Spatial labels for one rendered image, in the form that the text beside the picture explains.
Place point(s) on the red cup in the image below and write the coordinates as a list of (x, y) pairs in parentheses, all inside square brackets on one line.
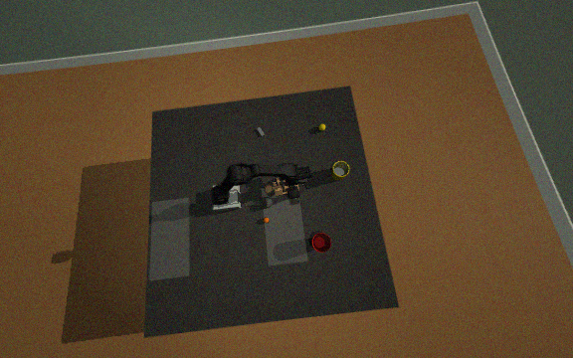
[(321, 242)]

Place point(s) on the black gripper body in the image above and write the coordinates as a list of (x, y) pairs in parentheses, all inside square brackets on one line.
[(293, 191)]

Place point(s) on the yellow open cylinder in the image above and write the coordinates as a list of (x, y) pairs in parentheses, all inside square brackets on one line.
[(339, 170)]

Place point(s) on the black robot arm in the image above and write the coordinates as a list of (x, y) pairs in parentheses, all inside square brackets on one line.
[(289, 172)]

